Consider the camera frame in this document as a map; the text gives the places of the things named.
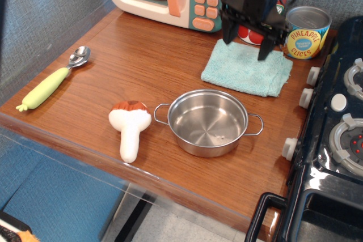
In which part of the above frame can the grey stove knob top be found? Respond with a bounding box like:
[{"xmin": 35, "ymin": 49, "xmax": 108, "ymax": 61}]
[{"xmin": 306, "ymin": 66, "xmax": 320, "ymax": 86}]

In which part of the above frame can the grey stove knob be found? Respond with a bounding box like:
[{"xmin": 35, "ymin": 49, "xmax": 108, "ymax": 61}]
[
  {"xmin": 299, "ymin": 88, "xmax": 314, "ymax": 109},
  {"xmin": 282, "ymin": 138, "xmax": 298, "ymax": 161},
  {"xmin": 306, "ymin": 66, "xmax": 320, "ymax": 86}
]

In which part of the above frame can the black toy stove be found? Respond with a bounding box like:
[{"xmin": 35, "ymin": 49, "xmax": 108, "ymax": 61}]
[{"xmin": 245, "ymin": 16, "xmax": 362, "ymax": 241}]

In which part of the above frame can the light blue cloth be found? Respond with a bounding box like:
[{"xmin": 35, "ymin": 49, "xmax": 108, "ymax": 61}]
[{"xmin": 201, "ymin": 39, "xmax": 293, "ymax": 97}]

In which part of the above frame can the steel pot with handles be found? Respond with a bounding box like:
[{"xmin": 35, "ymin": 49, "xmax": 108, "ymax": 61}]
[{"xmin": 154, "ymin": 89, "xmax": 264, "ymax": 158}]

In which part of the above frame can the pineapple slices can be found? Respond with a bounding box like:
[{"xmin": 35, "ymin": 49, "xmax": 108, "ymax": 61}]
[{"xmin": 280, "ymin": 6, "xmax": 332, "ymax": 60}]

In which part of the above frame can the plush mushroom toy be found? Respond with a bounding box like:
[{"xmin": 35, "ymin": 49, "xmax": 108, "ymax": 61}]
[{"xmin": 108, "ymin": 100, "xmax": 152, "ymax": 164}]

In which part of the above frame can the grey stove knob middle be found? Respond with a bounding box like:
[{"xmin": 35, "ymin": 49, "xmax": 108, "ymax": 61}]
[{"xmin": 299, "ymin": 88, "xmax": 314, "ymax": 109}]

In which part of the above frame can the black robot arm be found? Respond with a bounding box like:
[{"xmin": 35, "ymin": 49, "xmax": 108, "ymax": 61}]
[{"xmin": 220, "ymin": 0, "xmax": 290, "ymax": 61}]

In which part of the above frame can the tomato sauce can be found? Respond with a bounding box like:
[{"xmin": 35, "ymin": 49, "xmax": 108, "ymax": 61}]
[{"xmin": 238, "ymin": 0, "xmax": 287, "ymax": 45}]

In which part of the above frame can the spoon with green handle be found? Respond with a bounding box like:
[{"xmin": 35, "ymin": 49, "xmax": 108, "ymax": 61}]
[{"xmin": 15, "ymin": 46, "xmax": 91, "ymax": 112}]

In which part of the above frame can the orange fuzzy object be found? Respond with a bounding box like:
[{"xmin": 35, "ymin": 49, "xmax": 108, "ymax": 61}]
[{"xmin": 16, "ymin": 231, "xmax": 40, "ymax": 242}]

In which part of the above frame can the grey stove knob bottom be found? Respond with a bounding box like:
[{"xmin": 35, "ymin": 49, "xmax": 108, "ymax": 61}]
[{"xmin": 282, "ymin": 138, "xmax": 298, "ymax": 161}]

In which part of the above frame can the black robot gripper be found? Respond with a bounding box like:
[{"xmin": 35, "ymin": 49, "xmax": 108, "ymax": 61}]
[{"xmin": 220, "ymin": 0, "xmax": 288, "ymax": 61}]

